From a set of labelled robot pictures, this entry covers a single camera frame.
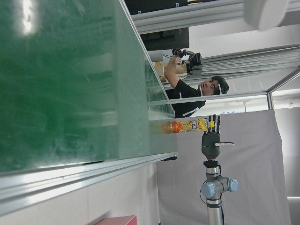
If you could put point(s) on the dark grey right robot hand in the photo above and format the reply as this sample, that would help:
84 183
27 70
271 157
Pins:
210 144

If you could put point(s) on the yellow iced tea bottle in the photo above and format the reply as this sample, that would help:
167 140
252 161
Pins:
187 126

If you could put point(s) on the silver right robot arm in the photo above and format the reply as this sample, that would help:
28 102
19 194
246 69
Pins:
214 187

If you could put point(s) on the pink plastic basket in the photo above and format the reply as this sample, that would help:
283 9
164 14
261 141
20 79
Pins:
117 220

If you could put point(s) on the grey backdrop curtain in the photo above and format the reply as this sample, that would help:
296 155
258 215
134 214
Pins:
246 175

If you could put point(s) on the person in black shirt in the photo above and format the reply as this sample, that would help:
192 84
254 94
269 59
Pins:
185 93

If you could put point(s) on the black teleoperation glove device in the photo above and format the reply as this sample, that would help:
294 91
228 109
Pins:
195 62

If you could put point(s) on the light wooden box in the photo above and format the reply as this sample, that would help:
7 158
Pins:
161 71

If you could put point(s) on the grey vertical blinds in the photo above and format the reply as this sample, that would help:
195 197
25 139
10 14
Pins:
246 63

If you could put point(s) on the black computer monitor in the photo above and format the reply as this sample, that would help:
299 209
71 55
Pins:
168 38

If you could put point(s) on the aluminium table edge rail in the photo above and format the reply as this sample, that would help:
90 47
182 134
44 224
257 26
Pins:
70 178

